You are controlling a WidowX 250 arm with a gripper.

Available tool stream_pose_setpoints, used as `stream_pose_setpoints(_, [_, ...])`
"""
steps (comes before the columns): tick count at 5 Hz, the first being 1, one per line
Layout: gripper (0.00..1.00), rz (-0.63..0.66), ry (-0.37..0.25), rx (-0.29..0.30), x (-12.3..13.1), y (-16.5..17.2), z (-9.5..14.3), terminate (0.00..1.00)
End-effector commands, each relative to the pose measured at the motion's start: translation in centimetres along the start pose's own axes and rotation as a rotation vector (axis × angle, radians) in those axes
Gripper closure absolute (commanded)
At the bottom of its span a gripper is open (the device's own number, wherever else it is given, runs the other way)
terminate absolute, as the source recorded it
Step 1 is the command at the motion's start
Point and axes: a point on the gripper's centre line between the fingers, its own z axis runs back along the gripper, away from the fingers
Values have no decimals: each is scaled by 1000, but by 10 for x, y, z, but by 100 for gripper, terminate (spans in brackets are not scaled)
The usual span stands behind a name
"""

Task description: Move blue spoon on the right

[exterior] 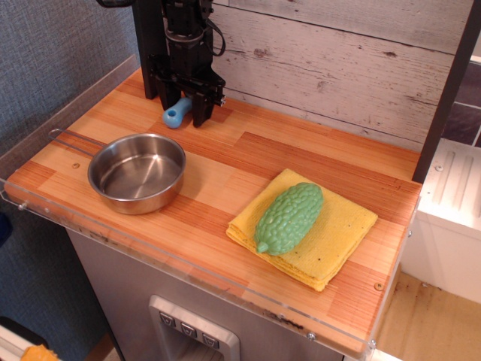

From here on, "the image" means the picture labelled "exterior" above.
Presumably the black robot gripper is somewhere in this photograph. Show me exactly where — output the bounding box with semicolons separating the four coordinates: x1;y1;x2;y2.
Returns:
150;32;225;128

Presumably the blue handled grey spoon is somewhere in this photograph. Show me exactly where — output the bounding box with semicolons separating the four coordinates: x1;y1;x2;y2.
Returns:
162;97;192;129

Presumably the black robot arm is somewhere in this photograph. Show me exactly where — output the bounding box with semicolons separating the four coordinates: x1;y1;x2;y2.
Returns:
150;1;225;128

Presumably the stainless steel pot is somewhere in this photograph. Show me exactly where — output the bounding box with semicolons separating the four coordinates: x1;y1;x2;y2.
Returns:
48;129;186;215

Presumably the green toy bitter gourd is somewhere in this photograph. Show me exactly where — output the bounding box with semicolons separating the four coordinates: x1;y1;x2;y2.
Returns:
254;182;324;256

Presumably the grey toy fridge cabinet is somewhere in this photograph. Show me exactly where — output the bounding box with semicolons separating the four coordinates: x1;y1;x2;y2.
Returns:
68;230;343;360

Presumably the yellow folded cloth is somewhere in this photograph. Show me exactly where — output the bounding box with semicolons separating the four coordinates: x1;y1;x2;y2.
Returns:
226;169;378;291

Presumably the silver dispenser panel with buttons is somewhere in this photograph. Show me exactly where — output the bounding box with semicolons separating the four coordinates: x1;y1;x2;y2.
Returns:
149;295;241;360

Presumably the orange object bottom left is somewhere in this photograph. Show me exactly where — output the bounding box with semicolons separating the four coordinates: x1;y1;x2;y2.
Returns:
20;345;59;361

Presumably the white toy sink unit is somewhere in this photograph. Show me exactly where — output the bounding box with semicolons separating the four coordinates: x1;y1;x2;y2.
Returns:
401;56;481;304

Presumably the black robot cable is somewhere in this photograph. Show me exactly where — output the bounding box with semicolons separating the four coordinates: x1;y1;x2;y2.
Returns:
204;17;227;58

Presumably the dark left post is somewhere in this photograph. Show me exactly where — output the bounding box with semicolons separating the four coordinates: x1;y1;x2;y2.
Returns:
132;0;167;99

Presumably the dark post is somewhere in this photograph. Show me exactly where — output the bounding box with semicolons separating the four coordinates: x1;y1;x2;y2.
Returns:
412;0;480;184
132;0;167;99

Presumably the clear acrylic guard rail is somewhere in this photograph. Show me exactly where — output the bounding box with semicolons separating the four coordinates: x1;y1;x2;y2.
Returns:
0;177;378;353

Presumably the dark right post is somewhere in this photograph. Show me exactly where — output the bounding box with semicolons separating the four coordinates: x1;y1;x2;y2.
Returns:
412;0;480;184

